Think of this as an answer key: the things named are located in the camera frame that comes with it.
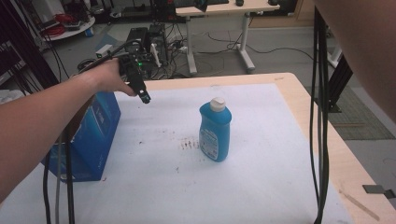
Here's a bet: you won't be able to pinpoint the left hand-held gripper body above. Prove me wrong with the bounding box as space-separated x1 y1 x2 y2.
117 53 148 97

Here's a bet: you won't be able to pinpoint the blue cardboard box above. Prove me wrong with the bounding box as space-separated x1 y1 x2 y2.
40 91 122 183

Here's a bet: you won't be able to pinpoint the blue bottle with white cap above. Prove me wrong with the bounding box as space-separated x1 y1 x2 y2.
198 96 233 163

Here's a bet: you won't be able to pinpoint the person's left hand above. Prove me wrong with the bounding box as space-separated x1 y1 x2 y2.
81 58 138 97

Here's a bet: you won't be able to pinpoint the small white device box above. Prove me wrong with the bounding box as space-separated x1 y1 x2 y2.
94 43 114 60

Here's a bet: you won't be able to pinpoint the black computer tower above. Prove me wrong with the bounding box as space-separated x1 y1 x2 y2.
125 23 170 75

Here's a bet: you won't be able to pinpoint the round white table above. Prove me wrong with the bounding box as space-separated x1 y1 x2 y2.
39 13 96 42

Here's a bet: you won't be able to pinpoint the white table mat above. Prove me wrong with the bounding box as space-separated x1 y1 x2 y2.
0 82 356 224

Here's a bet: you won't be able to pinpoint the white standing desk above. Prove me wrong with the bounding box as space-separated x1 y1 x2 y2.
175 0 281 77

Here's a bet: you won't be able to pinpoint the grey floor mat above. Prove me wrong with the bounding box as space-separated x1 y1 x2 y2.
306 85 396 142

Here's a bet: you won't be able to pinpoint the black tape piece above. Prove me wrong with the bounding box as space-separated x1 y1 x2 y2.
361 184 396 200

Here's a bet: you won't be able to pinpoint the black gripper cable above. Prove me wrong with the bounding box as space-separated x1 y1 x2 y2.
77 38 143 75

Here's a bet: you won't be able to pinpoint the red cable coil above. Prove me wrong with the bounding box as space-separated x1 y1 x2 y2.
40 23 67 39

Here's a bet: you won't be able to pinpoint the black and grey hanging cables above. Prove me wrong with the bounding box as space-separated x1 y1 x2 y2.
42 130 77 224

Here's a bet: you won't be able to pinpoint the black floor cable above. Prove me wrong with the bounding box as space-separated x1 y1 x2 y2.
199 31 316 62

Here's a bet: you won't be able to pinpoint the black hanging cable bundle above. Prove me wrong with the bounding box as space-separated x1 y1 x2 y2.
309 6 331 224

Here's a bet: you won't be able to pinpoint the black metal frame profile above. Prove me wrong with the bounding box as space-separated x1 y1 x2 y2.
326 53 355 114

